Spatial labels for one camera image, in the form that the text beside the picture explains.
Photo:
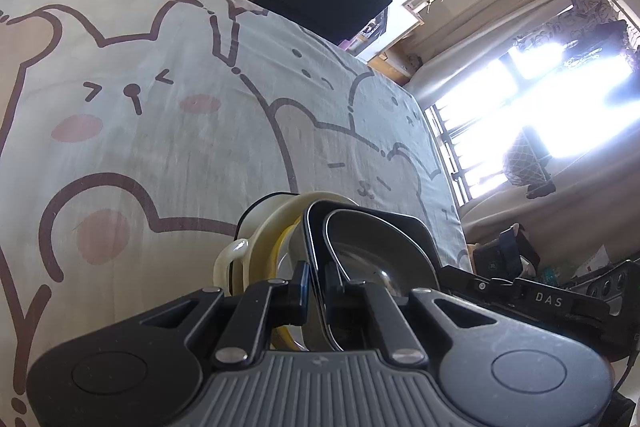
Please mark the dark-rimmed steel tray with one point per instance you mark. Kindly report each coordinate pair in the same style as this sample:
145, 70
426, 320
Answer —
395, 222

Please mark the hanging patterned clothes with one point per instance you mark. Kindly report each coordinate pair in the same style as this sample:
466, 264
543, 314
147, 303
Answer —
595, 14

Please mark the square steel tray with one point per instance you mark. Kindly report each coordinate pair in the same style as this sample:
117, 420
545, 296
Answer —
360, 257

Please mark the beige curtain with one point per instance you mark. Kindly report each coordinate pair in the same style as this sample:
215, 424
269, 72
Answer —
475, 37

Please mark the barred window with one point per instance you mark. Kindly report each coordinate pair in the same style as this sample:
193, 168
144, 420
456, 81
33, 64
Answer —
550, 107

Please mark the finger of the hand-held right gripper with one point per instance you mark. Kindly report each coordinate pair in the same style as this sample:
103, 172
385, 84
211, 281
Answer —
480, 286

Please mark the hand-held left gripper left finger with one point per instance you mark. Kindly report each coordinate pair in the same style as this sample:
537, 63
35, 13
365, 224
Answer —
301, 294

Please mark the dark box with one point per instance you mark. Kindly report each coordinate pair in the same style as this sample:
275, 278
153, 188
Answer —
492, 259

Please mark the bear-printed tablecloth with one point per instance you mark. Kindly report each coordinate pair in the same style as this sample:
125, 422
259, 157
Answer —
150, 132

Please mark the mesh bag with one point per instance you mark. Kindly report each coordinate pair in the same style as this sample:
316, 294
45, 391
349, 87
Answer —
525, 162

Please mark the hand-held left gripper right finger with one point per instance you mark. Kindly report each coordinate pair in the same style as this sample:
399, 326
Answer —
332, 299

